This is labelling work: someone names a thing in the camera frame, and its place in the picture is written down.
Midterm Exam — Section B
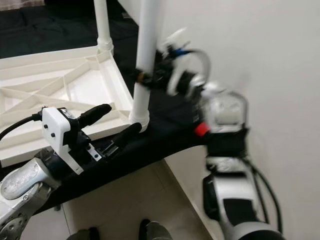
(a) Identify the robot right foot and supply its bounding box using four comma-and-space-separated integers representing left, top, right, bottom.
139, 219, 176, 240

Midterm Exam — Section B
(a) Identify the beige woven cloth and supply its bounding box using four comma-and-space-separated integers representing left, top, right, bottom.
0, 0, 46, 12

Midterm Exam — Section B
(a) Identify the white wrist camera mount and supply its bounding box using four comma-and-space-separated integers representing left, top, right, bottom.
41, 106, 84, 176
160, 27, 202, 99

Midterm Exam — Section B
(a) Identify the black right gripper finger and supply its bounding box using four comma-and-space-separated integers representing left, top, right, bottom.
134, 70, 157, 89

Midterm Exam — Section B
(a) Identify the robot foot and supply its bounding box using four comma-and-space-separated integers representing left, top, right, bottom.
67, 227, 101, 240
139, 219, 176, 240

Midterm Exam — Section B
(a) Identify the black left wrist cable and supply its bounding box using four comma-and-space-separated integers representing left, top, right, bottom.
0, 114, 45, 142

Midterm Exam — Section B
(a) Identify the black table cloth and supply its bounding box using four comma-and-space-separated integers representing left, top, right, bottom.
0, 5, 211, 216

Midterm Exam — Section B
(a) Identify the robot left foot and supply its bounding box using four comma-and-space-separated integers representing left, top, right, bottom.
67, 227, 101, 240

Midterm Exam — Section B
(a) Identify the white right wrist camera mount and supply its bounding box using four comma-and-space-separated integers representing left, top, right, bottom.
160, 27, 202, 99

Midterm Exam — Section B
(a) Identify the white plastic children table top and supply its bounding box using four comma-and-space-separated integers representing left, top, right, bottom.
0, 45, 151, 168

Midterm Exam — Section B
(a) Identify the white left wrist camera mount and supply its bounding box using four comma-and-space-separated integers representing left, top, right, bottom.
41, 106, 84, 176

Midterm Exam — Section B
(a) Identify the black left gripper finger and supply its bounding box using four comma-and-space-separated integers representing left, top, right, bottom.
107, 122, 144, 154
77, 103, 113, 127

